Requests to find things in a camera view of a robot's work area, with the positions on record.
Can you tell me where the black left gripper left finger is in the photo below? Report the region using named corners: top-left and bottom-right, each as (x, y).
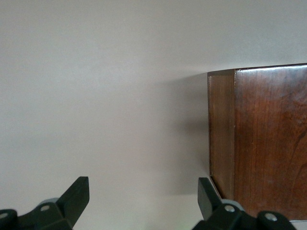
top-left (0, 176), bottom-right (90, 230)

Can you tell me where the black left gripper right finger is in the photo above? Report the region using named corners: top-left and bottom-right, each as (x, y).
top-left (191, 177), bottom-right (298, 230)

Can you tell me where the dark wooden drawer cabinet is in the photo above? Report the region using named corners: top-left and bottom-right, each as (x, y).
top-left (207, 63), bottom-right (307, 221)

